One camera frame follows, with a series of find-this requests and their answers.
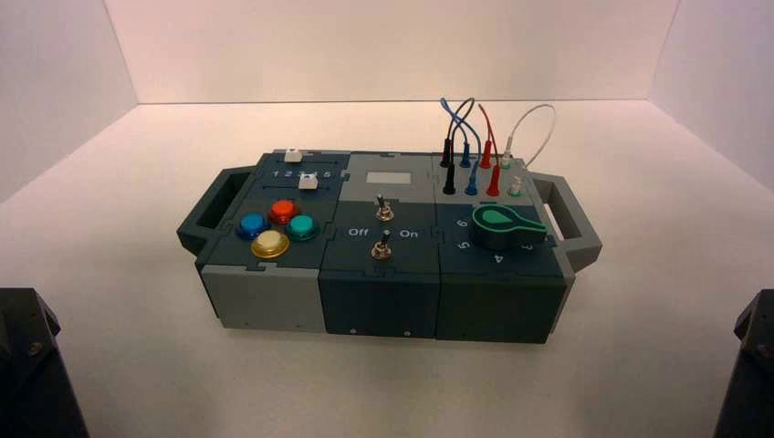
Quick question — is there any red banana plug cable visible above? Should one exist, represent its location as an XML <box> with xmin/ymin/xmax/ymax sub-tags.
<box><xmin>477</xmin><ymin>103</ymin><xmax>502</xmax><ymax>198</ymax></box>

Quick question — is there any white banana plug cable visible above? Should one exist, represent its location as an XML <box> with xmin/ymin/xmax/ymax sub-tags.
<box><xmin>499</xmin><ymin>103</ymin><xmax>557</xmax><ymax>198</ymax></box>

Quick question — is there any black banana plug cable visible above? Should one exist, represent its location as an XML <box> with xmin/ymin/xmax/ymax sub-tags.
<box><xmin>439</xmin><ymin>97</ymin><xmax>476</xmax><ymax>196</ymax></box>

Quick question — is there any red round push button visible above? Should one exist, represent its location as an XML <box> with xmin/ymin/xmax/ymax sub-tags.
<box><xmin>267</xmin><ymin>199</ymin><xmax>300</xmax><ymax>226</ymax></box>

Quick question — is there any blue round push button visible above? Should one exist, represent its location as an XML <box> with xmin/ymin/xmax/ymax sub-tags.
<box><xmin>235</xmin><ymin>213</ymin><xmax>271</xmax><ymax>241</ymax></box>

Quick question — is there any green black rotary knob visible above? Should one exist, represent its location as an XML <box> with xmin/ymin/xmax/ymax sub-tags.
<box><xmin>471</xmin><ymin>203</ymin><xmax>549</xmax><ymax>252</ymax></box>

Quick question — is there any yellow round push button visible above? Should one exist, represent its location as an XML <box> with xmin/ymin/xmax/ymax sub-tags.
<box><xmin>250</xmin><ymin>230</ymin><xmax>291</xmax><ymax>260</ymax></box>

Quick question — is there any green round push button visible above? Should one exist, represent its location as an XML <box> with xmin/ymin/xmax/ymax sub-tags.
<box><xmin>284</xmin><ymin>214</ymin><xmax>320</xmax><ymax>243</ymax></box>

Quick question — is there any blue banana plug cable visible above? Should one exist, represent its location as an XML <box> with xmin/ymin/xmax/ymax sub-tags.
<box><xmin>439</xmin><ymin>98</ymin><xmax>483</xmax><ymax>197</ymax></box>

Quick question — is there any dark teal grey control box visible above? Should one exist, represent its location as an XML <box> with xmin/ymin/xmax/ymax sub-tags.
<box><xmin>176</xmin><ymin>148</ymin><xmax>603</xmax><ymax>345</ymax></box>

